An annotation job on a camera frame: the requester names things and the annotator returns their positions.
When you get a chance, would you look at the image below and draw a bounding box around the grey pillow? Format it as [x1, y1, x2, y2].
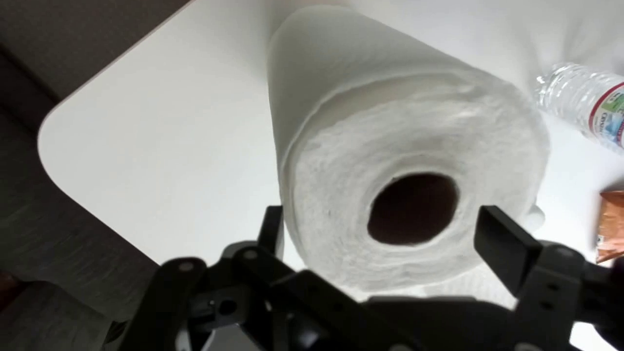
[0, 279, 113, 351]

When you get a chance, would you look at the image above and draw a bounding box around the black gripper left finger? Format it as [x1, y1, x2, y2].
[221, 205, 308, 288]

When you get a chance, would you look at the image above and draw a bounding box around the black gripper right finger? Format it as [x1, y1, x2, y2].
[472, 203, 589, 316]

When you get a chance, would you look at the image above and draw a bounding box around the dark sofa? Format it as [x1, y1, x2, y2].
[0, 0, 191, 351]

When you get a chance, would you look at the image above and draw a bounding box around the white paper towel roll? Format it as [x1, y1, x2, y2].
[265, 4, 552, 292]

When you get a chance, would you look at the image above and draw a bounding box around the clear plastic water bottle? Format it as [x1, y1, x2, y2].
[535, 60, 624, 156]

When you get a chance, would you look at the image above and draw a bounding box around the orange chip bag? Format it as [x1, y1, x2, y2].
[595, 185, 624, 265]

